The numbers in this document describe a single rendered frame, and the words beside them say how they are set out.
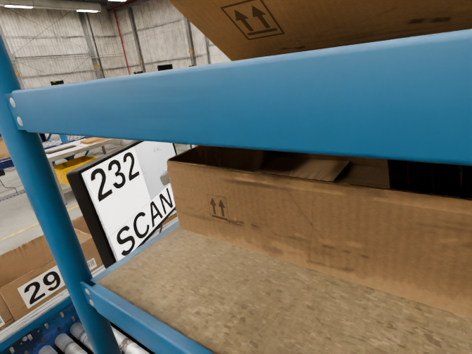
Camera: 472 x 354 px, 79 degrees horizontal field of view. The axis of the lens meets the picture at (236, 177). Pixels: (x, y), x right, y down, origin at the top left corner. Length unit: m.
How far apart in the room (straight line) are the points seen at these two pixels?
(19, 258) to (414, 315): 1.70
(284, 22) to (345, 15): 0.06
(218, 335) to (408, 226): 0.17
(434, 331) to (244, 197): 0.19
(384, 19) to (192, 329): 0.33
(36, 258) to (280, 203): 1.63
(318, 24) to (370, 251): 0.23
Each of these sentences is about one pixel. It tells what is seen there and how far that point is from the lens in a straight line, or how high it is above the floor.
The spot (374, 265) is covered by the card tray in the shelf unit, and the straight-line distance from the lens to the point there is 0.29.
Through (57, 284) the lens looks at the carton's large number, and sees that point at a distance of 1.58.
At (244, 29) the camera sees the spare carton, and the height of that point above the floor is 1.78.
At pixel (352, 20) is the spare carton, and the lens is 0.33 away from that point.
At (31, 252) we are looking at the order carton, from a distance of 1.81.
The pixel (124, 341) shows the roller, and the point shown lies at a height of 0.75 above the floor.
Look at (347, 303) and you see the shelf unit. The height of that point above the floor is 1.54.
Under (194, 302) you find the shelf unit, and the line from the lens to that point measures 0.30.
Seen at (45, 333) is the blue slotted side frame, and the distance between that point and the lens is 1.63.
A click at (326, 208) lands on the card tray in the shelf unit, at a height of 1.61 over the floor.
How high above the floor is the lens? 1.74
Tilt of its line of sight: 21 degrees down
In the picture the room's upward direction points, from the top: 7 degrees counter-clockwise
